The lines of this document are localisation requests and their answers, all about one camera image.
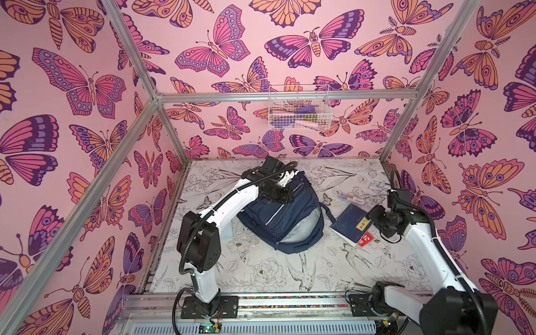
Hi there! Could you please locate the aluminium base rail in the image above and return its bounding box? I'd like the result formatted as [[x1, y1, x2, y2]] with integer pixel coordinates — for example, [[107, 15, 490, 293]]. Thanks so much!
[[115, 290, 422, 334]]

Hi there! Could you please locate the red booklet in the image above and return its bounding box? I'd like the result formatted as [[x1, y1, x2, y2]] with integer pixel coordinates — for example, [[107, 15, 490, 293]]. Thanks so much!
[[357, 232, 374, 247]]

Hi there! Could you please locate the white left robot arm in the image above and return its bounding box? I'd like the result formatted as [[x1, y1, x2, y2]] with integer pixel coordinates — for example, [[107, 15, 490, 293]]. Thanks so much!
[[177, 156, 298, 304]]

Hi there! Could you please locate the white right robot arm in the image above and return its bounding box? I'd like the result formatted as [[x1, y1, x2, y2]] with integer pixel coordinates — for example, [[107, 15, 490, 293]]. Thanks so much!
[[367, 188, 498, 334]]

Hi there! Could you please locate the clear pen with red cap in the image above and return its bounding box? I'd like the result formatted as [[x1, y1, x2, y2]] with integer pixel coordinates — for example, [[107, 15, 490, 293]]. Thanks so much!
[[338, 193, 375, 205]]

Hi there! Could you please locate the navy blue student backpack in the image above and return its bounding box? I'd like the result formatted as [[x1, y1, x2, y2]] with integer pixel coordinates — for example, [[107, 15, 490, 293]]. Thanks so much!
[[237, 172, 336, 254]]

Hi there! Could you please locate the green controller board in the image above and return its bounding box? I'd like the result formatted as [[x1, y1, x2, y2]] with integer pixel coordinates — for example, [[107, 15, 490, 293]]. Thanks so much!
[[198, 322, 222, 334]]

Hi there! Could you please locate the white wire wall basket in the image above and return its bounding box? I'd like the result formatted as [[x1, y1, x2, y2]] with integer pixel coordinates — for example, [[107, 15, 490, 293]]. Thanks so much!
[[266, 85, 333, 132]]

